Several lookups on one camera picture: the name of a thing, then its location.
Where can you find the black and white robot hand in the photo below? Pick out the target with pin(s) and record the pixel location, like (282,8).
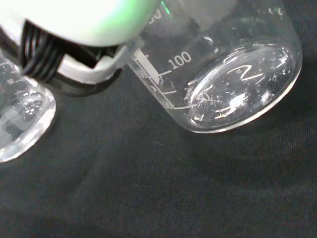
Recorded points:
(81,22)

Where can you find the small clear glass beaker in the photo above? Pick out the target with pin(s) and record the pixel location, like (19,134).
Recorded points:
(22,119)

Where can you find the black bench cloth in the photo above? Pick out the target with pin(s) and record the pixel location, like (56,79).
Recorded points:
(158,186)

